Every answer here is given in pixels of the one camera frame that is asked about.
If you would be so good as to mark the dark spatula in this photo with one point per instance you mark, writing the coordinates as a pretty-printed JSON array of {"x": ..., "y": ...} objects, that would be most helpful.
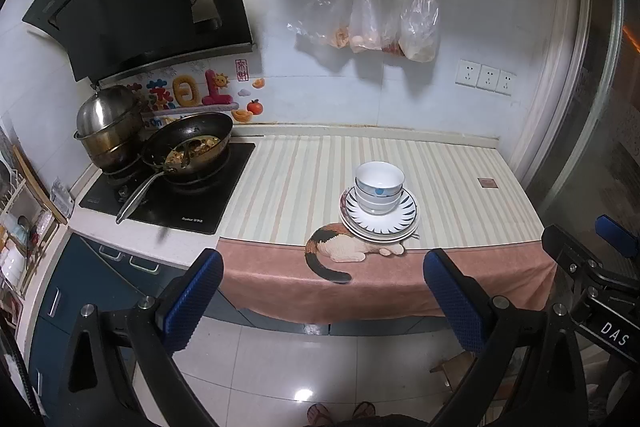
[{"x": 188, "y": 152}]

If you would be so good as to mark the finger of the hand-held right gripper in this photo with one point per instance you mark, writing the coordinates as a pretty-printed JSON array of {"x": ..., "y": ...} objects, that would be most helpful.
[
  {"x": 617, "y": 234},
  {"x": 565, "y": 252}
]

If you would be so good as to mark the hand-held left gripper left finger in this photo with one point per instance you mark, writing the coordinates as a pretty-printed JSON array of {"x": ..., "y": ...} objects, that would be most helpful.
[{"x": 192, "y": 297}]

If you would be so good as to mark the floral white bowl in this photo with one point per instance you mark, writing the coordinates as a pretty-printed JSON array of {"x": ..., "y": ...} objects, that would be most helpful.
[{"x": 343, "y": 209}]

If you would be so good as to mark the clear plastic bag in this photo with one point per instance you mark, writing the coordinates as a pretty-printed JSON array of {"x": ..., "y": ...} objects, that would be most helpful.
[
  {"x": 420, "y": 32},
  {"x": 320, "y": 22},
  {"x": 365, "y": 27},
  {"x": 391, "y": 37}
]

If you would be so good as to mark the striped cat print cloth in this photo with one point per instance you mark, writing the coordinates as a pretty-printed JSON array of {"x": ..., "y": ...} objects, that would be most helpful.
[{"x": 300, "y": 167}]

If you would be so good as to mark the person's left foot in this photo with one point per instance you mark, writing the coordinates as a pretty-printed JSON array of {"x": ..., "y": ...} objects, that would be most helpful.
[{"x": 320, "y": 414}]

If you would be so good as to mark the black glass gas stove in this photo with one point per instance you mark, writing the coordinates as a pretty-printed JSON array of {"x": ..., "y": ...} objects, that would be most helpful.
[{"x": 200, "y": 207}]

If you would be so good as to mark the dark blue kitchen cabinet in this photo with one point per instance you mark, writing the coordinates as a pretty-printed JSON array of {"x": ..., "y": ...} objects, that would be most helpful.
[{"x": 85, "y": 282}]

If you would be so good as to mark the person's foot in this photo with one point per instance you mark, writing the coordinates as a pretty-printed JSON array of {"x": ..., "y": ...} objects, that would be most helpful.
[
  {"x": 320, "y": 414},
  {"x": 364, "y": 409}
]

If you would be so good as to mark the colourful wall sticker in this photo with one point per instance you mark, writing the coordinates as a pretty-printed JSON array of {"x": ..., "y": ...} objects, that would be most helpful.
[{"x": 190, "y": 89}]

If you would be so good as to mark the stainless steel stock pot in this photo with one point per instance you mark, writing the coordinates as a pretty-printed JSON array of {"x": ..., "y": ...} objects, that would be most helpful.
[{"x": 107, "y": 117}]

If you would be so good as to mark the person's right foot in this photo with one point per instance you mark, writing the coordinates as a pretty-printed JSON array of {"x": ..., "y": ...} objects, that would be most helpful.
[{"x": 364, "y": 409}]

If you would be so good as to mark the white wall socket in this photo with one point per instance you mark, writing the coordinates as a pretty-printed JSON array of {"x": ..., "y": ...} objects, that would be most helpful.
[
  {"x": 468, "y": 73},
  {"x": 487, "y": 77},
  {"x": 505, "y": 83}
]

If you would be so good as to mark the glass sliding door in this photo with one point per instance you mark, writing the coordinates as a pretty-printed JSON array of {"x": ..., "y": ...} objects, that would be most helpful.
[{"x": 575, "y": 107}]

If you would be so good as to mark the white bowl blue trim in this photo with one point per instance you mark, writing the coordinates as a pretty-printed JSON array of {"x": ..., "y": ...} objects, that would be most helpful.
[
  {"x": 377, "y": 206},
  {"x": 380, "y": 179}
]

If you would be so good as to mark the wooden cutting board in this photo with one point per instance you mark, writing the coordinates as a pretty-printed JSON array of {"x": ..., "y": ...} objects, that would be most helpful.
[{"x": 42, "y": 189}]

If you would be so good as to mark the white plate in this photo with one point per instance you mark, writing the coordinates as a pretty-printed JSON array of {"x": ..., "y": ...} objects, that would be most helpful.
[{"x": 402, "y": 235}]

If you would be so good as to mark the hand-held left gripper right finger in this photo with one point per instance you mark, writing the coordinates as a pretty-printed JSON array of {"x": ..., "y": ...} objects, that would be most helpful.
[{"x": 452, "y": 302}]

